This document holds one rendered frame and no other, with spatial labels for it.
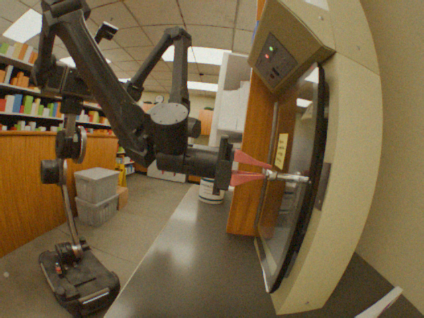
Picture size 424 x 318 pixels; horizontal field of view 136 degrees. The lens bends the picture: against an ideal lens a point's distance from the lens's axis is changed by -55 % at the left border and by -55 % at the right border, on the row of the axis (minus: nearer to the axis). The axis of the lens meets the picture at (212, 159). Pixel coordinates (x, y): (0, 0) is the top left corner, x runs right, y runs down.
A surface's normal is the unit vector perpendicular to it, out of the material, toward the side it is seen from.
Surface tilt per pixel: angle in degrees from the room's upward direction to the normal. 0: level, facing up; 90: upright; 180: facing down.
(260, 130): 90
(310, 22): 90
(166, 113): 44
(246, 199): 90
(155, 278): 0
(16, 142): 90
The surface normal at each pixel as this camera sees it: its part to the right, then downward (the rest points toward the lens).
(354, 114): -0.04, 0.07
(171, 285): 0.15, -0.98
